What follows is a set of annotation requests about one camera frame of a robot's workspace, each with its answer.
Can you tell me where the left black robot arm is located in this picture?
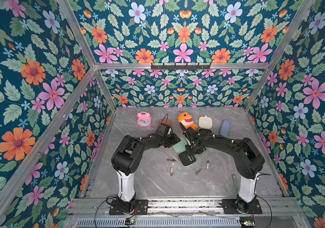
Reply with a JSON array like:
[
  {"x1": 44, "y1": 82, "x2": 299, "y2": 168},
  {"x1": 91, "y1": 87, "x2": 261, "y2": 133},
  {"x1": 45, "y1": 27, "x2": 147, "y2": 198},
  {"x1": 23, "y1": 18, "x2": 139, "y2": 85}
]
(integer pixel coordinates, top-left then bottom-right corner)
[{"x1": 111, "y1": 133, "x2": 180, "y2": 214}]

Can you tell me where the silver small nail clipper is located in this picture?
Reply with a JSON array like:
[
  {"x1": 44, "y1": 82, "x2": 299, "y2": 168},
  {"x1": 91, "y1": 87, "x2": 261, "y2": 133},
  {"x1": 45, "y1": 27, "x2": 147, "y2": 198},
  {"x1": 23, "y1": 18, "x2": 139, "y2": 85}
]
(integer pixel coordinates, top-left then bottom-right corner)
[{"x1": 206, "y1": 160, "x2": 210, "y2": 170}]

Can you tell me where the green nail file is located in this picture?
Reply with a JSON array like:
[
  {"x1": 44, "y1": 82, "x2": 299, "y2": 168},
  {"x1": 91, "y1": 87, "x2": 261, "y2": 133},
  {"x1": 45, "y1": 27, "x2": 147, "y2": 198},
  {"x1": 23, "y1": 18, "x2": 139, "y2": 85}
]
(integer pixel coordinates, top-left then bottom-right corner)
[{"x1": 232, "y1": 174, "x2": 238, "y2": 189}]

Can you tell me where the brown metal nail clipper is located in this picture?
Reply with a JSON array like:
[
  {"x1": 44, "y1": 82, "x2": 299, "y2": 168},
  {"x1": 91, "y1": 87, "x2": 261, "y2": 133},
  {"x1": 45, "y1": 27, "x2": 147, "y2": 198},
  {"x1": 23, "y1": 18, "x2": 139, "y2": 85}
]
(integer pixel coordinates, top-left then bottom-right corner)
[{"x1": 194, "y1": 168, "x2": 202, "y2": 175}]

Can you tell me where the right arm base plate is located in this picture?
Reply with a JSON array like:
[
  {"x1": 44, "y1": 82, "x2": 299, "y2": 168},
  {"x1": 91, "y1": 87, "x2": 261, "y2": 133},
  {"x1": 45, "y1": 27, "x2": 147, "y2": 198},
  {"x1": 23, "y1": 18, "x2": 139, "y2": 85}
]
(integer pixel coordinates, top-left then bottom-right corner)
[{"x1": 220, "y1": 199, "x2": 262, "y2": 214}]

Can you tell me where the pink alarm clock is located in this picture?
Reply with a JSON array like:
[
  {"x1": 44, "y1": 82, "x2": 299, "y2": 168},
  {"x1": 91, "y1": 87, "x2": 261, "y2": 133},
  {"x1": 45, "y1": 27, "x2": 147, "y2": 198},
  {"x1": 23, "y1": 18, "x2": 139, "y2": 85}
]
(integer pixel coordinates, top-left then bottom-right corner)
[{"x1": 137, "y1": 112, "x2": 152, "y2": 127}]

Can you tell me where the white vented cable duct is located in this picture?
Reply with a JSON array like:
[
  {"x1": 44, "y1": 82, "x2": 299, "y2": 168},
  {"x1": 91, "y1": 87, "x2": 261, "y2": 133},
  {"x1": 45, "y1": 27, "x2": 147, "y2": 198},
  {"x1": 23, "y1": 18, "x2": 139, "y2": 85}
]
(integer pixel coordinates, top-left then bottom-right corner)
[{"x1": 76, "y1": 217, "x2": 241, "y2": 228}]

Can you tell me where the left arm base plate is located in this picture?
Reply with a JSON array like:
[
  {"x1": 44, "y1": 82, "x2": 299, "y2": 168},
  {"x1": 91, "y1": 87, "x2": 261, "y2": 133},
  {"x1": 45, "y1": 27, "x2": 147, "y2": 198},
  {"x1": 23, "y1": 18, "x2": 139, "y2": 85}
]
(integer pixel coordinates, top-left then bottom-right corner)
[{"x1": 109, "y1": 199, "x2": 149, "y2": 215}]

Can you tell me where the blue closed case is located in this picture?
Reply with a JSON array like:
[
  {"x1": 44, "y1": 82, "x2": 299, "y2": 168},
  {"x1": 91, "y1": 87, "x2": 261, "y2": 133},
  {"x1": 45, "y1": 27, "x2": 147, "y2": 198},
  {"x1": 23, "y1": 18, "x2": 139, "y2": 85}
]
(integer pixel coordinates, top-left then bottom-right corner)
[{"x1": 219, "y1": 120, "x2": 231, "y2": 138}]

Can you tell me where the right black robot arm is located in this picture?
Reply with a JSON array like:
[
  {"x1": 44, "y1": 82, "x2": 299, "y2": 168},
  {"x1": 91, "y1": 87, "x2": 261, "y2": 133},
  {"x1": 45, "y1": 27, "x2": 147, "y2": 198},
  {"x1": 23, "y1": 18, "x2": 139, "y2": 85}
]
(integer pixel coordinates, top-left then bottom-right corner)
[{"x1": 183, "y1": 127, "x2": 265, "y2": 214}]

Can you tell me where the brown clipper case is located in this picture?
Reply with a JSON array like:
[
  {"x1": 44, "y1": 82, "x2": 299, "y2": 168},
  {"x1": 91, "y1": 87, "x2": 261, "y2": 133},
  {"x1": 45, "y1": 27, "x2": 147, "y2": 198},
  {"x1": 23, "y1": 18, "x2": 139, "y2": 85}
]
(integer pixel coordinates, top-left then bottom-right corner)
[{"x1": 158, "y1": 119, "x2": 172, "y2": 129}]

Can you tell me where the orange shark plush toy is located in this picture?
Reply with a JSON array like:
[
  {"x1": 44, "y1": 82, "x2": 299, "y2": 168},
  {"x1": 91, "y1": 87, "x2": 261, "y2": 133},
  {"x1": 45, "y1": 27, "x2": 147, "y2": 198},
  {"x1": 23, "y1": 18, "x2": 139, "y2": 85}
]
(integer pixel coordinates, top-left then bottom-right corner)
[{"x1": 178, "y1": 112, "x2": 197, "y2": 130}]

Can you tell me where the black wall hook rail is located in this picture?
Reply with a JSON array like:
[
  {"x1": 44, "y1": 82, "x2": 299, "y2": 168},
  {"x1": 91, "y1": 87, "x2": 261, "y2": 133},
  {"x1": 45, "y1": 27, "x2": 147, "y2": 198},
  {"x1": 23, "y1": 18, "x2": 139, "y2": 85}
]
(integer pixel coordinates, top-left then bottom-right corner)
[{"x1": 150, "y1": 63, "x2": 211, "y2": 71}]

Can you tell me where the green clipper case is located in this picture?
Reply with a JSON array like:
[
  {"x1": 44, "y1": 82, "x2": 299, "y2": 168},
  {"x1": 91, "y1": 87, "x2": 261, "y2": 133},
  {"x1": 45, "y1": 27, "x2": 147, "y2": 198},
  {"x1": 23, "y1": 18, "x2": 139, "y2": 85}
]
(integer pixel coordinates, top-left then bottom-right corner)
[{"x1": 173, "y1": 138, "x2": 197, "y2": 167}]

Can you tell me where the cream open clipper case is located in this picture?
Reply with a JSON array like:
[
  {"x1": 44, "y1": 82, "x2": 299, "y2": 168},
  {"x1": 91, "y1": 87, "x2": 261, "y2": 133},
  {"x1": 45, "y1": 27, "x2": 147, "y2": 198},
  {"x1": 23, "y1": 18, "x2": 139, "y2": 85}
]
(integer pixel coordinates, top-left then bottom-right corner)
[{"x1": 198, "y1": 116, "x2": 213, "y2": 132}]

